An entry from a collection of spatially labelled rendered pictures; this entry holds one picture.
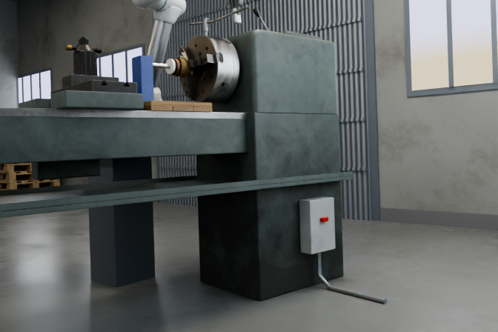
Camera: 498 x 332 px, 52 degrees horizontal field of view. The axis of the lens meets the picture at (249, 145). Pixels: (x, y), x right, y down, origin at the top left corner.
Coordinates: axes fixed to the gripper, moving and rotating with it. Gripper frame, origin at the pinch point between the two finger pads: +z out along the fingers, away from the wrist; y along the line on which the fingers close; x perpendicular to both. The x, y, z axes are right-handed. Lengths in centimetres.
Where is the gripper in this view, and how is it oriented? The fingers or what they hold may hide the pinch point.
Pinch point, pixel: (237, 15)
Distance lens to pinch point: 244.3
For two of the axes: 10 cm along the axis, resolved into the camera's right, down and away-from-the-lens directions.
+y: 6.4, -1.3, -7.5
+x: 7.6, -0.2, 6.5
